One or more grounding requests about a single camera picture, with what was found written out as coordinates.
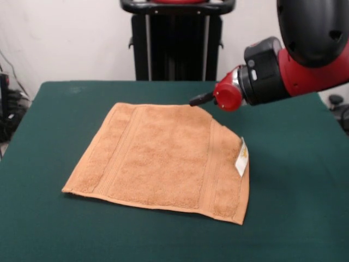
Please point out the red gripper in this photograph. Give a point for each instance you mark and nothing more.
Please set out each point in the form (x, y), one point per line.
(229, 96)

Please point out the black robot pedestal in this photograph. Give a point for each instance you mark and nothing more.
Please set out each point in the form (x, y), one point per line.
(177, 41)

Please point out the dark green table cloth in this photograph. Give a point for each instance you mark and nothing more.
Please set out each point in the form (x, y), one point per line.
(81, 232)

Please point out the tan terry towel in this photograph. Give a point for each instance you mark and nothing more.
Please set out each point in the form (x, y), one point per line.
(163, 158)

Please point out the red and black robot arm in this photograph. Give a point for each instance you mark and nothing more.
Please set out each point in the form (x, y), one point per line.
(300, 68)

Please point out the black electronics box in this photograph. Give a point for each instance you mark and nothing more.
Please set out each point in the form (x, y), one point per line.
(4, 92)

